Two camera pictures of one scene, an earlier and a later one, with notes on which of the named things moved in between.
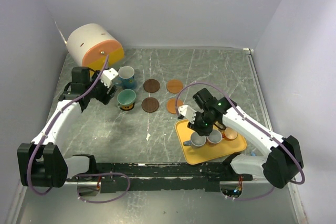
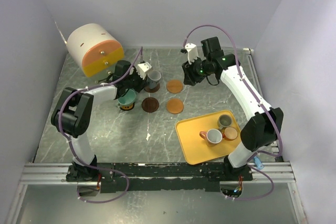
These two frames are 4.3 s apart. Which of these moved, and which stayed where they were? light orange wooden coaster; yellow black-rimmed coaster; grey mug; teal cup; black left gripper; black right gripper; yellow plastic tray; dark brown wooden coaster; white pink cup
Moved: black right gripper; black left gripper; grey mug
Stayed: teal cup; yellow plastic tray; yellow black-rimmed coaster; dark brown wooden coaster; white pink cup; light orange wooden coaster
